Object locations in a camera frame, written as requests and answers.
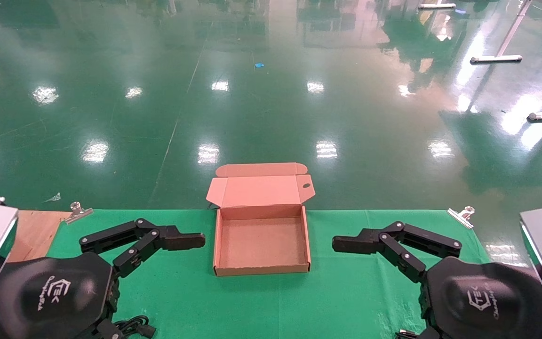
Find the white floor scrap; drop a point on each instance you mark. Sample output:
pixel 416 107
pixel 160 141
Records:
pixel 53 197

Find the white table leg with foot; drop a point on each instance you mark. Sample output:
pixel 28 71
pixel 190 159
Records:
pixel 497 59

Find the green table cloth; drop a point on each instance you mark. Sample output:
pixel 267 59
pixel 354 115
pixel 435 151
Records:
pixel 261 306

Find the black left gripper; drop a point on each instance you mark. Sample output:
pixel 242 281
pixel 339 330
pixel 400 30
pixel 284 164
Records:
pixel 54 292

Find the open brown cardboard box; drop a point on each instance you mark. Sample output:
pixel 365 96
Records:
pixel 261 240

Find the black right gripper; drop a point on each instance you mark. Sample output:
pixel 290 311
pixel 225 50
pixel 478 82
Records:
pixel 482 296

